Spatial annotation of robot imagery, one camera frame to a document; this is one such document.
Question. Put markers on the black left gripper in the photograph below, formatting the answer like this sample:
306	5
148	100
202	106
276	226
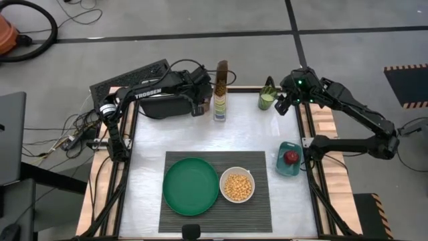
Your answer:
199	92

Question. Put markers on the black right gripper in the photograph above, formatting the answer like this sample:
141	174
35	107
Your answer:
301	87

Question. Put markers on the green striped cup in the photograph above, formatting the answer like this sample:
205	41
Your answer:
267	98

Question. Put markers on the tall pasta bottle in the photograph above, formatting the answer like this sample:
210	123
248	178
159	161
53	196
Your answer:
220	100

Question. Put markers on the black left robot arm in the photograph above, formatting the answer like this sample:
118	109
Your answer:
147	92

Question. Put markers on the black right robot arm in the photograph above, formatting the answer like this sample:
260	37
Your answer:
361	114

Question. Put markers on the red apple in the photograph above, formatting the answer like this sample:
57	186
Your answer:
291	157

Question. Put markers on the white ceramic bowl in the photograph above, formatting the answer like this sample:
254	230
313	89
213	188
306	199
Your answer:
227	172

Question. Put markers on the teal plastic tray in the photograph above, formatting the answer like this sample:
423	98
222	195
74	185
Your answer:
287	169

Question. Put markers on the black perforated panel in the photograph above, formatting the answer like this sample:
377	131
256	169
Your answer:
133	76

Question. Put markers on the green plate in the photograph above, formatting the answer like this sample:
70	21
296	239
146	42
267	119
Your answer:
190	186

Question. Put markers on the yellow cereal pieces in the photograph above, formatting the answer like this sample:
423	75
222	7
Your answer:
237	186

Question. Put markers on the grey woven placemat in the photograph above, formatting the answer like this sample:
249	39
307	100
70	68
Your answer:
247	217

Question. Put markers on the black hazard striped mat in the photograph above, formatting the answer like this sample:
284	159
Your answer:
369	214
409	85

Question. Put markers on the grey laptop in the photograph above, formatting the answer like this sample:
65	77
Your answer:
11	137

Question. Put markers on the orange vacuum cleaner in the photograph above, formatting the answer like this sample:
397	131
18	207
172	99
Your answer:
6	35

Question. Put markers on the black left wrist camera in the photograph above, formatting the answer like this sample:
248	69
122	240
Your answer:
200	73

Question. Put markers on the black table-level camera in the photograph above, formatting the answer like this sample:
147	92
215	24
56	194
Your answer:
191	231

